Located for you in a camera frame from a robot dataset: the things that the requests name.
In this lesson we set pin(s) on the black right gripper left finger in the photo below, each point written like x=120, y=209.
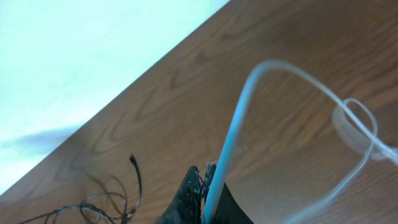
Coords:
x=185, y=208

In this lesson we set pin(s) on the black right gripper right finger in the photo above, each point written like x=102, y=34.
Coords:
x=228, y=211

